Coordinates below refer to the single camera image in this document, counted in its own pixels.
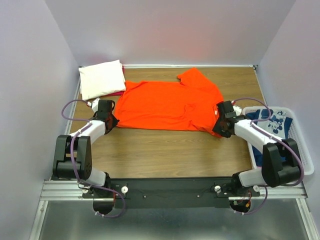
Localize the orange t shirt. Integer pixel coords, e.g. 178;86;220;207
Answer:
114;68;224;136

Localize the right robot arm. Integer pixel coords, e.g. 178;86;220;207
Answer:
212;101;305;196

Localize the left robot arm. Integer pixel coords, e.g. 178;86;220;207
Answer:
52;98;119;198

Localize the folded red t shirt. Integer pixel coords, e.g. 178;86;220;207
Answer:
105;63;126;97

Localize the folded white t shirt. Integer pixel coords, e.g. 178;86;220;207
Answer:
78;60;126;101

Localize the navy patterned t shirt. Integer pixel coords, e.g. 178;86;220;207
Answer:
246;106;294;168

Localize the white plastic basket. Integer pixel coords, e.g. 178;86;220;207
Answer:
242;106;315;176

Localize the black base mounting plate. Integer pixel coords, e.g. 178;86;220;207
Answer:
82;176;260;215

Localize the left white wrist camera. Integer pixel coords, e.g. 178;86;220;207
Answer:
86;98;100;113

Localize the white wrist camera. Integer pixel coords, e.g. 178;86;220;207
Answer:
231;100;243;116
86;98;100;113

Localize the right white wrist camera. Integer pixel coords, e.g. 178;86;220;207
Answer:
231;100;243;116

